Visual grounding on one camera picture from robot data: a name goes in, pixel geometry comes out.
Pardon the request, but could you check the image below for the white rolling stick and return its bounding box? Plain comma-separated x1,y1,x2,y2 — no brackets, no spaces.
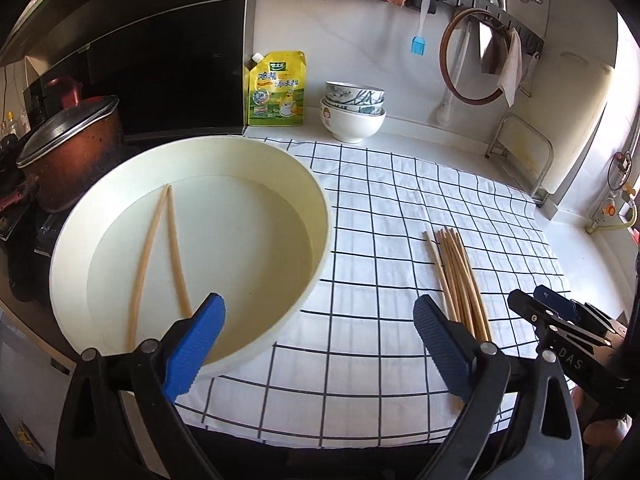
436,30,471,127

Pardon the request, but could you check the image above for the grey pot lid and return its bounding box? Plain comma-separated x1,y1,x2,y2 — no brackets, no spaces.
16,95,121,168

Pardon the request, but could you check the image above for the round wooden-rimmed lid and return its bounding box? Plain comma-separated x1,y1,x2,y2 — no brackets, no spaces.
439,7,523,107

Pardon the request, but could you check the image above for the metal board stand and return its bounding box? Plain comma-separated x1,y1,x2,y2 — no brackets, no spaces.
484,112,555,206

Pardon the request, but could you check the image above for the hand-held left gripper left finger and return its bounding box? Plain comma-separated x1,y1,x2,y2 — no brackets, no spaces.
54,292,227,480

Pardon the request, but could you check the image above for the clear plastic bag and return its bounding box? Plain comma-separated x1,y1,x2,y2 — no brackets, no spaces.
520,52,542,96

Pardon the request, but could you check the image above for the yellow gas hose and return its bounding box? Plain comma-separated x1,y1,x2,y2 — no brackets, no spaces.
587,195,640,236

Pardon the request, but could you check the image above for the white hanging rag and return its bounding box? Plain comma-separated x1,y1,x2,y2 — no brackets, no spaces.
495,30,525,107

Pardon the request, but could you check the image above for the white cutting board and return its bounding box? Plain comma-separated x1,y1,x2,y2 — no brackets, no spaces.
517,50,616,196

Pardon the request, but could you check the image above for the person's right hand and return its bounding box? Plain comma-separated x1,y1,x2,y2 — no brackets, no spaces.
572,387,636,453

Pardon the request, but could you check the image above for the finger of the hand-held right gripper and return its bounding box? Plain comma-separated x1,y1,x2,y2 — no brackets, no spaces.
532,284,625,342
507,289,617,357

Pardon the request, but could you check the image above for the large white basin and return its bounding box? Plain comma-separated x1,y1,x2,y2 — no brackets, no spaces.
49,136,332,380

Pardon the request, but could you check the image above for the yellow seasoning pouch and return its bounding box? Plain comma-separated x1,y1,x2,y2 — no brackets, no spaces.
243,50,307,127

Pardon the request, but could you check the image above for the bundle of wooden chopsticks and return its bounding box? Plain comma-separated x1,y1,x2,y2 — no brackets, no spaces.
422,227,493,343

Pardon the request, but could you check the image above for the round gas gauge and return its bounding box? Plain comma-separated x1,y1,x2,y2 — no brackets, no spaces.
607,152,633,191

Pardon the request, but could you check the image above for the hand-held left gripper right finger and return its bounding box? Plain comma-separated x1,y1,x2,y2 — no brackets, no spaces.
412,294,586,480

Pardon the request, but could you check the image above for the white counter cabinet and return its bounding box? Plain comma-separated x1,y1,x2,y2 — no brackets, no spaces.
0,305,71,480

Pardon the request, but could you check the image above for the plain white bowl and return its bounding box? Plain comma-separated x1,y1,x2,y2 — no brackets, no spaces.
320,97,387,143

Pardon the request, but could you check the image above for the blue silicone brush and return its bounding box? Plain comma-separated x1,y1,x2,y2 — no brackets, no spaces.
411,0,432,56

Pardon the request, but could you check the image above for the blue patterned bowl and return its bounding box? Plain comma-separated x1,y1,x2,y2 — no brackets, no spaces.
324,97,386,111
325,81,386,103

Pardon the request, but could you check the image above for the brown cooking pot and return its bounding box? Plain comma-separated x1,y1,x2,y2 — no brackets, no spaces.
17,102,126,213

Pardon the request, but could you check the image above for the black-grid white cloth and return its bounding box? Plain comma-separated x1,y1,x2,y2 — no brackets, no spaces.
172,137,573,448

